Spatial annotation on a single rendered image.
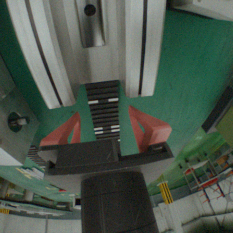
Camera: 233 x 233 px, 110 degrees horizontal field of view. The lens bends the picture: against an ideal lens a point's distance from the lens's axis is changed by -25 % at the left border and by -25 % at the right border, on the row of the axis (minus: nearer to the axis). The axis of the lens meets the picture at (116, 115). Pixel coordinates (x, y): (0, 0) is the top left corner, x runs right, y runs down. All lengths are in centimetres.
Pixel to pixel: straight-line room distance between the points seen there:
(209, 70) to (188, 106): 9
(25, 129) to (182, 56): 29
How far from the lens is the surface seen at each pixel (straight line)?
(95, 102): 19
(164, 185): 649
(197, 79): 26
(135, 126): 15
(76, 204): 108
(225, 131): 50
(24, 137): 22
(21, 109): 22
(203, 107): 34
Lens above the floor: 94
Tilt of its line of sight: 47 degrees down
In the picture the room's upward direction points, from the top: 167 degrees clockwise
